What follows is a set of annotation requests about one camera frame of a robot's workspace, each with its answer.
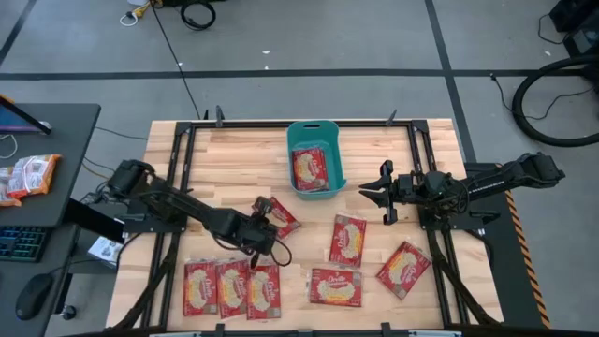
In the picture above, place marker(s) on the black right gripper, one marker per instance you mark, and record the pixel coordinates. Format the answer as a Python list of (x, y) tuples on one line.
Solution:
[(407, 189)]

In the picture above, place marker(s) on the black desk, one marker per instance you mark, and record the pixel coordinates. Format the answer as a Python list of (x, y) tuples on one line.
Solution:
[(70, 140)]

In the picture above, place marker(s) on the black frame clamp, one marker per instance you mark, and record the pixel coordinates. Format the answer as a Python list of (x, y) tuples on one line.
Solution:
[(391, 118), (219, 117)]

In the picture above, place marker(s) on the red Orville popcorn bag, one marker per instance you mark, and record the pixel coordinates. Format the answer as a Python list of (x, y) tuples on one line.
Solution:
[(286, 221), (309, 171), (200, 288), (347, 241), (263, 292), (402, 270), (335, 288), (232, 288)]

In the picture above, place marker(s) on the white printed leaflet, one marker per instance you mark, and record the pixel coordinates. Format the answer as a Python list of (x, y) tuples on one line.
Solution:
[(105, 250)]

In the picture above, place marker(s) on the teal plastic basket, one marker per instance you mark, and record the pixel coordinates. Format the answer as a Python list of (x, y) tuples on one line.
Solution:
[(311, 133)]

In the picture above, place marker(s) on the black base plate hazard stripe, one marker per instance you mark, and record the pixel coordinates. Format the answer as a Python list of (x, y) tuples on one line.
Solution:
[(510, 262)]

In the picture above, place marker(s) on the black aluminium rig frame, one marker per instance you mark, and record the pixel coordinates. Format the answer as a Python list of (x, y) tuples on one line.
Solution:
[(187, 140)]

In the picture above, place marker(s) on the black equipment box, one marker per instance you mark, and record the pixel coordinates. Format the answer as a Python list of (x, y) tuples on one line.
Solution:
[(580, 28)]

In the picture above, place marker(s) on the tilted monitor screen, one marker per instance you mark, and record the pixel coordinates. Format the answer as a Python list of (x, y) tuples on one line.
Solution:
[(18, 119)]

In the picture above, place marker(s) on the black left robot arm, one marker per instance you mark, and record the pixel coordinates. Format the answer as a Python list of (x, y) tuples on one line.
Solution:
[(187, 208)]

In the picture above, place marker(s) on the black backlit keyboard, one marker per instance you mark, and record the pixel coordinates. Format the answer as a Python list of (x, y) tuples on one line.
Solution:
[(21, 243)]

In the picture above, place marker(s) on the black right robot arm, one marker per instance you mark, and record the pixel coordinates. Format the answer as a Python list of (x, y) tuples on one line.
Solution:
[(515, 175)]

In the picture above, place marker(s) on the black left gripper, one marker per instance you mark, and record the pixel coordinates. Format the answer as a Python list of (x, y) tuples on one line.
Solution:
[(248, 231)]

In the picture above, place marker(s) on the black computer mouse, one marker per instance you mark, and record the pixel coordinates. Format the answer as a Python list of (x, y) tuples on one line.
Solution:
[(33, 296)]

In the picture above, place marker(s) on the orange popcorn bag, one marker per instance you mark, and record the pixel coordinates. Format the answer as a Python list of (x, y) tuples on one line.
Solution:
[(7, 192), (35, 174)]

